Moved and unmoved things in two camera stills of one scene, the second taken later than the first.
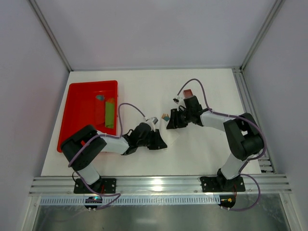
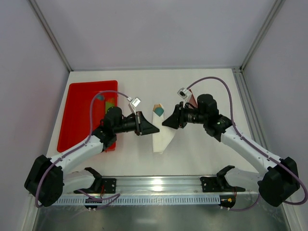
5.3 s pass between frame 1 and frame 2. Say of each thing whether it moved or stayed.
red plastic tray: stayed
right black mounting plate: stayed
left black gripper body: moved
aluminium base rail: stayed
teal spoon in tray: stayed
